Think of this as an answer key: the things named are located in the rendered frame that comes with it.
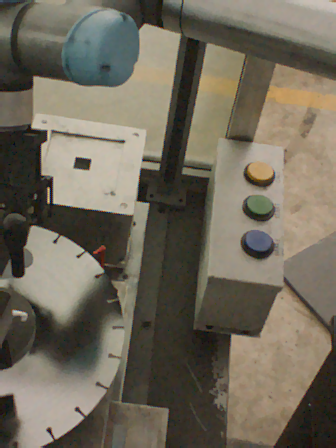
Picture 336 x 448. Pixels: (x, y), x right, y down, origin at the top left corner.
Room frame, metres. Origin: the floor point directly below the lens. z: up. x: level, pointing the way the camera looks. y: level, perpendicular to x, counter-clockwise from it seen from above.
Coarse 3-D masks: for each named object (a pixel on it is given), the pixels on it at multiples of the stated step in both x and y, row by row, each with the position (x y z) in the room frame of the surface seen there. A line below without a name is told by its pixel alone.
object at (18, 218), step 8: (8, 216) 0.37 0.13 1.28; (16, 216) 0.37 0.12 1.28; (8, 224) 0.36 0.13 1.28; (16, 224) 0.36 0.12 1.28; (24, 224) 0.37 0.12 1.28; (8, 232) 0.36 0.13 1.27; (16, 232) 0.36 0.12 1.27; (24, 232) 0.36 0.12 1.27; (8, 240) 0.36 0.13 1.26; (16, 240) 0.36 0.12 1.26; (24, 240) 0.36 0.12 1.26; (16, 248) 0.36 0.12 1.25; (16, 256) 0.36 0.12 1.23; (24, 256) 0.37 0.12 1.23; (16, 264) 0.36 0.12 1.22; (24, 264) 0.37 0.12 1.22; (16, 272) 0.36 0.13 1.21; (24, 272) 0.37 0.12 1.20
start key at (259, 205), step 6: (252, 198) 0.77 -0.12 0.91; (258, 198) 0.77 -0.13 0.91; (264, 198) 0.77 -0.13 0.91; (246, 204) 0.75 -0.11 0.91; (252, 204) 0.75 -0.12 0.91; (258, 204) 0.76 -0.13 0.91; (264, 204) 0.76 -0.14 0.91; (270, 204) 0.76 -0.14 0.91; (252, 210) 0.74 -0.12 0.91; (258, 210) 0.74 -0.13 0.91; (264, 210) 0.75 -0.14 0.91; (270, 210) 0.75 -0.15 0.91; (258, 216) 0.74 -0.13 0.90; (264, 216) 0.74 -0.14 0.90
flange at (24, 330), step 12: (0, 288) 0.49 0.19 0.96; (12, 300) 0.48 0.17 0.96; (24, 300) 0.48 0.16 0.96; (12, 324) 0.45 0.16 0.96; (24, 324) 0.45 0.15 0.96; (12, 336) 0.43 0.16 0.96; (24, 336) 0.43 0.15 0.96; (12, 348) 0.42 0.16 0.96; (24, 348) 0.42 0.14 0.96; (12, 360) 0.40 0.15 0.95
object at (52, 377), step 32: (64, 256) 0.57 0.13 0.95; (32, 288) 0.51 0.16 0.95; (64, 288) 0.52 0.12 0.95; (96, 288) 0.53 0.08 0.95; (64, 320) 0.47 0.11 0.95; (96, 320) 0.48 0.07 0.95; (32, 352) 0.42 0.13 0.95; (64, 352) 0.43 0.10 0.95; (96, 352) 0.44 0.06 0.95; (0, 384) 0.37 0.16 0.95; (32, 384) 0.38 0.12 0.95; (64, 384) 0.39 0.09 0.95; (0, 416) 0.33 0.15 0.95; (32, 416) 0.34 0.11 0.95; (64, 416) 0.35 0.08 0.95
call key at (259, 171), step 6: (252, 162) 0.84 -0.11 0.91; (258, 162) 0.84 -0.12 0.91; (264, 162) 0.84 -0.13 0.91; (252, 168) 0.83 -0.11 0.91; (258, 168) 0.83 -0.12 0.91; (264, 168) 0.83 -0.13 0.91; (270, 168) 0.83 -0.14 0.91; (252, 174) 0.81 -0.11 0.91; (258, 174) 0.82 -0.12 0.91; (264, 174) 0.82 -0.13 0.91; (270, 174) 0.82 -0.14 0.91; (258, 180) 0.81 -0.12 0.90; (264, 180) 0.81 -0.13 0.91
